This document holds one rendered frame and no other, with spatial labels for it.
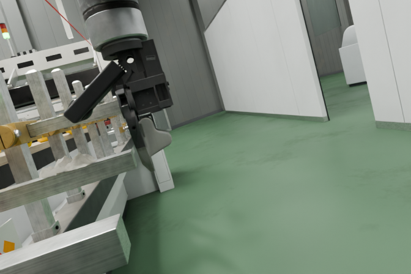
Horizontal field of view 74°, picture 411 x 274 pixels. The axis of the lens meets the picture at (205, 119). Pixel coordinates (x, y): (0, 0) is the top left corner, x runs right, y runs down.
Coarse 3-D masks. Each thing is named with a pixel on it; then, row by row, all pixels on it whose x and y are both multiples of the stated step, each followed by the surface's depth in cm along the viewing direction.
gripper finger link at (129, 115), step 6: (126, 102) 43; (126, 108) 41; (126, 114) 41; (132, 114) 42; (126, 120) 41; (132, 120) 42; (132, 126) 42; (138, 126) 43; (132, 132) 42; (138, 132) 43; (132, 138) 42; (138, 138) 43; (138, 144) 43; (144, 144) 43
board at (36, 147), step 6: (96, 126) 233; (84, 132) 192; (66, 138) 152; (36, 144) 122; (42, 144) 120; (48, 144) 126; (30, 150) 108; (36, 150) 113; (0, 156) 97; (0, 162) 87; (6, 162) 90
